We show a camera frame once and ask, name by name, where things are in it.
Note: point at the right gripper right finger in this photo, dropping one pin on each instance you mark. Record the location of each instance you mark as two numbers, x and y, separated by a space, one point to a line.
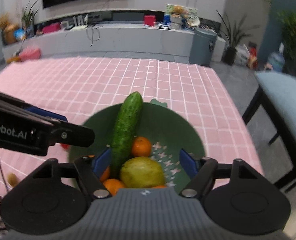
201 173

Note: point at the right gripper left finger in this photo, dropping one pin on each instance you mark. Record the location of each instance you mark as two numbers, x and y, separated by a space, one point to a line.
89 171

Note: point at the orange tangerine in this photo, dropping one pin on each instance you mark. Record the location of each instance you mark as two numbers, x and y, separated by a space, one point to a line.
113 185
141 147
105 174

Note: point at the red tomato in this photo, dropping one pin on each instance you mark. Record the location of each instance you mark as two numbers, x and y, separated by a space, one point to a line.
65 146

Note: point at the yellow green pear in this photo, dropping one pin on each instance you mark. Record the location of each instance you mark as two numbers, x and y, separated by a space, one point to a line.
142 172

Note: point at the green colander bowl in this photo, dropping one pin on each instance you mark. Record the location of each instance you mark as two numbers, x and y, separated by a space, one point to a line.
167 131

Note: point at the green cucumber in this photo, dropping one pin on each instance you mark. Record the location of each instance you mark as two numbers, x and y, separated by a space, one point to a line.
125 129

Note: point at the brown kiwi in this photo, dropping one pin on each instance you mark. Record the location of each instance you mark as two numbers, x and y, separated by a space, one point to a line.
12 179

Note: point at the pink storage basket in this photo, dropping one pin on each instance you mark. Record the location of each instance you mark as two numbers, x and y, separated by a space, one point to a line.
30 53

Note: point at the brown round vase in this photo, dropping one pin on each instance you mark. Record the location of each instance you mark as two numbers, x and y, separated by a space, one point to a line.
7 29

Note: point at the pink box on console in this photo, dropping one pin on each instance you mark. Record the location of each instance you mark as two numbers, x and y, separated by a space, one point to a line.
51 28

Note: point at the chair with blue cushion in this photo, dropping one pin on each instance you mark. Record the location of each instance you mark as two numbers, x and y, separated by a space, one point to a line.
276 93

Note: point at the potted plant left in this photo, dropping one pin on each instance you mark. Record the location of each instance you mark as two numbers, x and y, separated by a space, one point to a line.
28 19

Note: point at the white wifi router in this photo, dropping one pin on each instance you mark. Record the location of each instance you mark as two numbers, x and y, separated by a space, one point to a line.
80 22

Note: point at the grey trash bin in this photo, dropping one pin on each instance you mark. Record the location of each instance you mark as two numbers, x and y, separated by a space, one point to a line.
202 48

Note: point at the white plastic bag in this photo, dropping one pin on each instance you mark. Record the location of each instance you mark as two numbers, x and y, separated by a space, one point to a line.
242 55

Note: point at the blue water jug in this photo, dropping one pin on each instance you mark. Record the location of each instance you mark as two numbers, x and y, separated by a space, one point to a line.
276 60

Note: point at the potted long-leaf plant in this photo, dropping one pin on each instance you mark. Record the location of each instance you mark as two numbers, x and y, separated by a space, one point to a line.
234 33

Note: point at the white TV console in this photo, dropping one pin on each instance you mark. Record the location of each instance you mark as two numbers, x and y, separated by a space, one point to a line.
125 37

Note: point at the teddy bear gift set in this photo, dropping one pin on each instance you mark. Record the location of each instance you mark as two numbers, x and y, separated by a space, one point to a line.
181 17

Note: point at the red box on console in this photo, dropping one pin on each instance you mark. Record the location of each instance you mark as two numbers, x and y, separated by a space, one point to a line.
149 20

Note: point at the leafy green plant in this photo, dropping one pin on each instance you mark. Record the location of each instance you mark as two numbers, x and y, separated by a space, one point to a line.
288 33

